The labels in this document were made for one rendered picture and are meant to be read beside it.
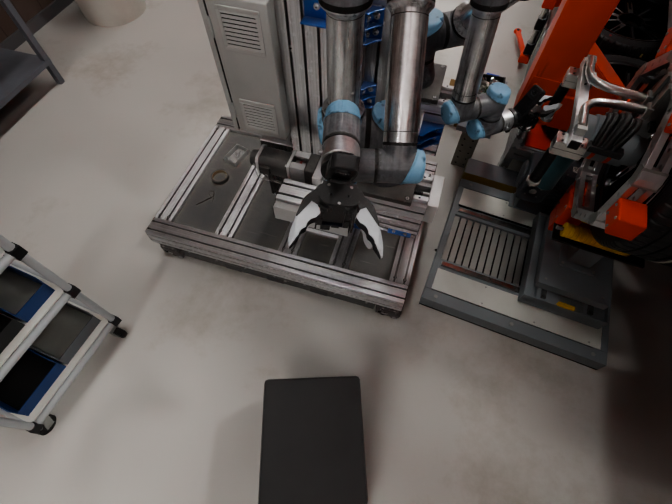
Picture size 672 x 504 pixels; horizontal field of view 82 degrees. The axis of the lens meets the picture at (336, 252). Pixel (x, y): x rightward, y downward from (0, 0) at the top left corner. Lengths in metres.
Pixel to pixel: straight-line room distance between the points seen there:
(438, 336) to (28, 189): 2.45
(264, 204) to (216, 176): 0.33
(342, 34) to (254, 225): 1.17
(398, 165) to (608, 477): 1.59
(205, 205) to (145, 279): 0.49
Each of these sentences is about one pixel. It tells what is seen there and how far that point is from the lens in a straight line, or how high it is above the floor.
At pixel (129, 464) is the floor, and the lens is 1.95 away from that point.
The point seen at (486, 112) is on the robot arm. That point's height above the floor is 0.91.
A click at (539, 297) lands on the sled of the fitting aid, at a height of 0.17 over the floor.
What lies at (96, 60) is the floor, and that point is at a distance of 3.68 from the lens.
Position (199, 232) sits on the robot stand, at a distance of 1.95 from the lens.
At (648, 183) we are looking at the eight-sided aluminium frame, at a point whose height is 0.95.
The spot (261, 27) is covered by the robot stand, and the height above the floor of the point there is 1.17.
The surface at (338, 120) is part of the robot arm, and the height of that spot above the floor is 1.25.
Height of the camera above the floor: 1.76
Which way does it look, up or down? 60 degrees down
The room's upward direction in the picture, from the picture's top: straight up
